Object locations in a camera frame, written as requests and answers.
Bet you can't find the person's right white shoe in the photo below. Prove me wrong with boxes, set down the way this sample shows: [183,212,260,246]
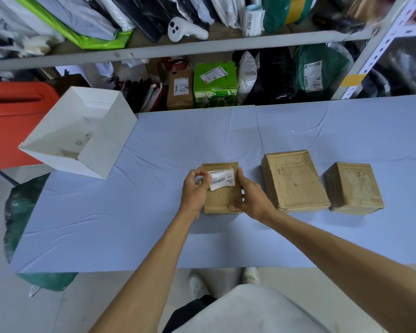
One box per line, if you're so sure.
[242,267,261,286]

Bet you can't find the grey metal shelf rack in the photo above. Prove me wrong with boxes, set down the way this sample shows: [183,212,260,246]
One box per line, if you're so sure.
[0,0,416,101]

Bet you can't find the person's black trousers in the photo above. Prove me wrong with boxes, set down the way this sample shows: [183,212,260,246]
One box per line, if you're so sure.
[161,295,218,333]

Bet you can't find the person's left forearm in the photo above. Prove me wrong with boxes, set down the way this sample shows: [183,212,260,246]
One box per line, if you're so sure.
[89,207,195,333]

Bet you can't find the row of black flat packets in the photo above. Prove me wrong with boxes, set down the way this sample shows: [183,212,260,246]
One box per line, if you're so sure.
[121,79,168,113]

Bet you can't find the person's right hand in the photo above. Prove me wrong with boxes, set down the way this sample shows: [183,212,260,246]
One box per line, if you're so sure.
[229,167,278,222]

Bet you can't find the plain small cardboard box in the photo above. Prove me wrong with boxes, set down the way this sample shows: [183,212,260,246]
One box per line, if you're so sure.
[323,162,385,216]

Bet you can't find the brown labelled cardboard box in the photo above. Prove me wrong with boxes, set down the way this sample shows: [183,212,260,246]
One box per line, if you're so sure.
[166,68,195,111]

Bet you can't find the lime green poly bag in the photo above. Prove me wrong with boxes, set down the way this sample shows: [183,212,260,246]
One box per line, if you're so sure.
[10,0,133,50]

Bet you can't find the person's right forearm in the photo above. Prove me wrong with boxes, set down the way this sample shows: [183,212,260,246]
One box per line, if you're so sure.
[263,209,416,333]

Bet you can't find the green labelled poly mailer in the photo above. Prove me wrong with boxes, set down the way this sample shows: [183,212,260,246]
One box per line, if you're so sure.
[293,43,351,101]

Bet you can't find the white open paper box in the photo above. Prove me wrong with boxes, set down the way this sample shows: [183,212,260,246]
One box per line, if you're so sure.
[18,86,138,179]

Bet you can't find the person's grey shirt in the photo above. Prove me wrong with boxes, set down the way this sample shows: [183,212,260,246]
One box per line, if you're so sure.
[171,284,334,333]

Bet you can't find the white shipping label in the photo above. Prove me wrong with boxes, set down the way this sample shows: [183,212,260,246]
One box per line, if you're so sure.
[208,170,236,191]

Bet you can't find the large taped cardboard box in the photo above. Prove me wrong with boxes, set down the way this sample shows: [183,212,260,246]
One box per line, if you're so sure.
[261,150,331,213]

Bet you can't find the person's left hand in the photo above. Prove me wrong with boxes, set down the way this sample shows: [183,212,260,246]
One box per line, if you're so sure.
[179,169,213,219]

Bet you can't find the black poly mailer bag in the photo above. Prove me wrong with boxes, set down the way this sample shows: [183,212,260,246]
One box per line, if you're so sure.
[244,48,300,105]

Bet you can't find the dark green plastic bag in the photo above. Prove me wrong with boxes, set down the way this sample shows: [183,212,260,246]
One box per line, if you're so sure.
[4,173,79,293]

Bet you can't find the green printed cardboard box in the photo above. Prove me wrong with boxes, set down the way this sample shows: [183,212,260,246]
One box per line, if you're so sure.
[193,61,238,108]

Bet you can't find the red plastic bin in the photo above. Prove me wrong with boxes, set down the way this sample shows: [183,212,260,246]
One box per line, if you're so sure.
[0,81,61,170]

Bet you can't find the white handheld controller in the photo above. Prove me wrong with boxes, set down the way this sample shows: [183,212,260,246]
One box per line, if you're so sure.
[167,16,209,43]

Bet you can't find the white poly mailer bag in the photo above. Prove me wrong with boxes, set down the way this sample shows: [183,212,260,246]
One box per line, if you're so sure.
[236,51,258,106]

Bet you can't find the green and yellow bag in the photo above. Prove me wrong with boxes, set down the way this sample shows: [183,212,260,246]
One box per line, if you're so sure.
[262,0,317,34]

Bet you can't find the person's white shoe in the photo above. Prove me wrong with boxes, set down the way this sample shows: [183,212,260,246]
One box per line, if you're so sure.
[242,267,261,286]
[188,270,211,301]

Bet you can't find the row of grey poly bags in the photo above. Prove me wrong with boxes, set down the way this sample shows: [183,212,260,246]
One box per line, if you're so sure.
[0,0,243,61]

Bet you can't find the labelled small cardboard box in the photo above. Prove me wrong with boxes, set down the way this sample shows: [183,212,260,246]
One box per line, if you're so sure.
[201,162,244,215]

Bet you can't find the person's left white shoe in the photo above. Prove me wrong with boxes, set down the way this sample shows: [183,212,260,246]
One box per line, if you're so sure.
[188,270,211,301]

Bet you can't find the light blue tablecloth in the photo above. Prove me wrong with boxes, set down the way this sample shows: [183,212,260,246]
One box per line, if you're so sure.
[10,94,416,274]

